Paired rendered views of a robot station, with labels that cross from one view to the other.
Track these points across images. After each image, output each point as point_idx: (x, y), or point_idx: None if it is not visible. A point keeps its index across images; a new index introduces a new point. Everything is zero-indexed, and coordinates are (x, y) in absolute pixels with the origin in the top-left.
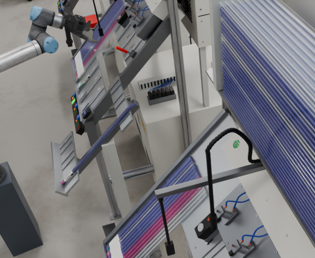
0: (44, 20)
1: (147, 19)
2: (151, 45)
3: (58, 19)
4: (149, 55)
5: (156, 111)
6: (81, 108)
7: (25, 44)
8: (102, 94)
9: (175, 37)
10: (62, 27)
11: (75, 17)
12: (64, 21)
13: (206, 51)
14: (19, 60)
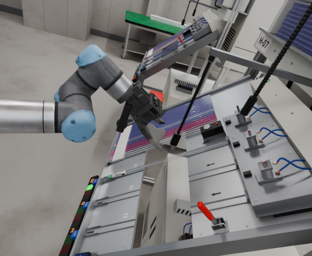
0: (97, 76)
1: (293, 187)
2: (271, 240)
3: (122, 86)
4: (251, 248)
5: None
6: (87, 222)
7: (27, 103)
8: (125, 236)
9: None
10: (121, 101)
11: (150, 98)
12: (130, 95)
13: None
14: None
